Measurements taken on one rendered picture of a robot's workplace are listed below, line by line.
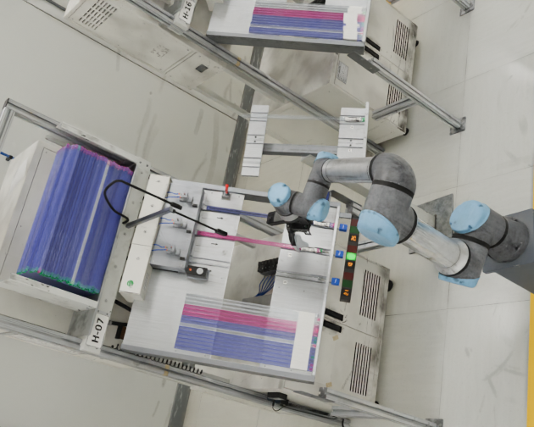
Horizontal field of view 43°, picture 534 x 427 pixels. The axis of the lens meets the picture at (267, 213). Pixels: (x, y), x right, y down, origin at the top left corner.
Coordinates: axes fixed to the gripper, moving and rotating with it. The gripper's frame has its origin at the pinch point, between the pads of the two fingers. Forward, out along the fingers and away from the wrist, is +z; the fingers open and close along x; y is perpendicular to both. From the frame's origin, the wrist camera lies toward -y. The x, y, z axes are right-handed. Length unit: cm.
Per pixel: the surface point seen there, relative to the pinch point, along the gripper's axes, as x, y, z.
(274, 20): 106, -32, 8
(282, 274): -11.4, -8.4, 12.7
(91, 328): -46, -65, -15
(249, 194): 19.1, -25.9, 6.9
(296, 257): -3.6, -4.6, 13.7
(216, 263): -10.8, -33.2, 6.1
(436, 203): 53, 37, 82
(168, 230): -3, -51, -5
